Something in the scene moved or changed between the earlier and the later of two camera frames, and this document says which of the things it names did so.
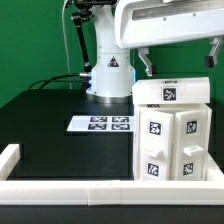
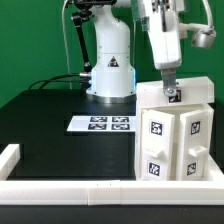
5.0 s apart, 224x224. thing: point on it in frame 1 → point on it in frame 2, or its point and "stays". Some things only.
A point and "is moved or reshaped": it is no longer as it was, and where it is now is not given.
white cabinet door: x=156 y=143 stays
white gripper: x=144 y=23 → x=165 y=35
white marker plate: x=101 y=124 stays
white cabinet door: x=190 y=145 is moved or reshaped
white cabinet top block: x=187 y=90 stays
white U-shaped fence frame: x=108 y=191 stays
